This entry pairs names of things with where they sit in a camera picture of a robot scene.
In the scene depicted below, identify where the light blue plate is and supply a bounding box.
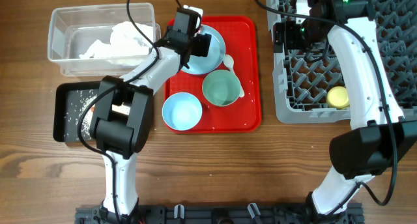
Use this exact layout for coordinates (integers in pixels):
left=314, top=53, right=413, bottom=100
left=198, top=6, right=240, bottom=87
left=181, top=25, right=226, bottom=75

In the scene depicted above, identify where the mint green bowl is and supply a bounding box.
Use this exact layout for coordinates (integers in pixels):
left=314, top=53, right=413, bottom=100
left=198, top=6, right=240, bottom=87
left=202, top=70, right=241, bottom=107

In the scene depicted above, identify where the light blue bowl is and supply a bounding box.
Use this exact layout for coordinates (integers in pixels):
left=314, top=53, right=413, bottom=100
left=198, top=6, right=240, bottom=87
left=162, top=92, right=203, bottom=131

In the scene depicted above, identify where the white paper napkin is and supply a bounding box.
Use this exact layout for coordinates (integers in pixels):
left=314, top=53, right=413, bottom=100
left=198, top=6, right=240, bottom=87
left=79, top=21, right=154, bottom=59

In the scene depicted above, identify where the yellow cup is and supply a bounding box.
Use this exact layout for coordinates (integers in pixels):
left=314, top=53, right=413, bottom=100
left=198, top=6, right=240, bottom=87
left=326, top=86, right=350, bottom=109

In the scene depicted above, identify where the white rice pile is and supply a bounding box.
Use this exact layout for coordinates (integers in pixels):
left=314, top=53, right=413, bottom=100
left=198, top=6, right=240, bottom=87
left=66, top=90, right=98, bottom=137

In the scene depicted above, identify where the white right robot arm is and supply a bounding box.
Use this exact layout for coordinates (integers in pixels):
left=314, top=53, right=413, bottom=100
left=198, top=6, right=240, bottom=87
left=261, top=0, right=416, bottom=223

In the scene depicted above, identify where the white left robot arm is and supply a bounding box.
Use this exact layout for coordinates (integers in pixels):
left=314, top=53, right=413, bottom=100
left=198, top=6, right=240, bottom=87
left=76, top=5, right=211, bottom=223

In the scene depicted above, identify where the grey dishwasher rack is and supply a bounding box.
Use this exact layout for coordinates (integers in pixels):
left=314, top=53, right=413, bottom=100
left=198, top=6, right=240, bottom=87
left=272, top=0, right=416, bottom=124

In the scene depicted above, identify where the white plastic spoon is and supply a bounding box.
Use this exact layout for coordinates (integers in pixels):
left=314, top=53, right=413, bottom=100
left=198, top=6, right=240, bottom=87
left=223, top=54, right=245, bottom=98

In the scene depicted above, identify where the red serving tray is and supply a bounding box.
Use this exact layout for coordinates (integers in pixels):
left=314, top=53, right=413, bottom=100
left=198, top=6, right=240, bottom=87
left=164, top=16, right=262, bottom=133

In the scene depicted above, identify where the clear plastic bin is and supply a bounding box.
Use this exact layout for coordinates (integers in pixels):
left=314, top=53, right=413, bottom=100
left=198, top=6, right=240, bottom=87
left=48, top=3, right=161, bottom=77

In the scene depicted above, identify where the black tray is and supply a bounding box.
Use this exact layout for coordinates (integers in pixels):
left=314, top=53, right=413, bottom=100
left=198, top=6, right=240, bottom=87
left=53, top=81, right=100, bottom=143

